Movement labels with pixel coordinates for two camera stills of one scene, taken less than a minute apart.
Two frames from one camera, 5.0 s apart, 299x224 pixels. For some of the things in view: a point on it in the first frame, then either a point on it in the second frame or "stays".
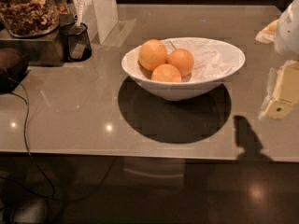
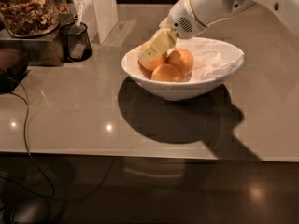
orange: (151, 54) stays
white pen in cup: (80, 7) stays
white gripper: (288, 32) -> (182, 20)
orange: (182, 61) stays
